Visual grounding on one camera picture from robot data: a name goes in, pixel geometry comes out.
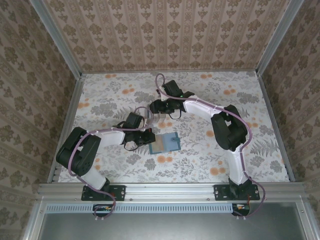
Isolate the clear plastic card box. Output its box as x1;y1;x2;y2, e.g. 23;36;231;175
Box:
145;109;168;128

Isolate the beige card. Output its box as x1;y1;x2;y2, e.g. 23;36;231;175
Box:
152;139;165;154

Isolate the teal card holder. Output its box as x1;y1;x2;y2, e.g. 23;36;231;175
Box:
148;132;181;155

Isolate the floral tablecloth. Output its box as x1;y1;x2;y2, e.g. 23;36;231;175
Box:
53;71;292;185

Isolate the aluminium front beam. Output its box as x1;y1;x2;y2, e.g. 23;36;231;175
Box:
36;181;308;202

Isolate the small black electronics board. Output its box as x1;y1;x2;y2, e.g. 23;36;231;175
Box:
92;203;114;218
231;202;251;217

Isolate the grey metal sheet panel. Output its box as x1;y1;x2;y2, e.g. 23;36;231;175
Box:
37;202;307;240

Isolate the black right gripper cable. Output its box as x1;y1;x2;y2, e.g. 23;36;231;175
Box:
168;109;184;121

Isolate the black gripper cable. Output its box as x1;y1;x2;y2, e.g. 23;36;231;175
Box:
123;141;142;152
168;109;184;121

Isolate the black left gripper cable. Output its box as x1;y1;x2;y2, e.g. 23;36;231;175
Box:
123;141;142;152

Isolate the aluminium rear rail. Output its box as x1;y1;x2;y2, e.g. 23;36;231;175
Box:
81;70;259;75

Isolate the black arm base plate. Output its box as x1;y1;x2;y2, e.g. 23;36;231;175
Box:
214;184;261;202
81;184;126;202

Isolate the aluminium side rail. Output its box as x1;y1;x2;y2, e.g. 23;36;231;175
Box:
47;74;86;185
256;73;298;183

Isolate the slotted grey cable duct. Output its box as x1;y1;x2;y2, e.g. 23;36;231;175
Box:
46;202;235;214

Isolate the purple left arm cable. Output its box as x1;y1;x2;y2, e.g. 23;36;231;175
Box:
67;106;152;223

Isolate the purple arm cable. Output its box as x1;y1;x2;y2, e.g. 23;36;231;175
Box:
67;106;152;223
154;72;267;221

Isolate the aluminium corner post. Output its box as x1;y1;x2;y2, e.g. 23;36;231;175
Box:
254;0;311;77
29;0;83;77

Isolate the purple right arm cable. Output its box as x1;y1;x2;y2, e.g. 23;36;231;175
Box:
154;72;267;221

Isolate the aluminium frame leg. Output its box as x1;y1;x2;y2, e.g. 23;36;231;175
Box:
21;199;45;240
296;197;320;240

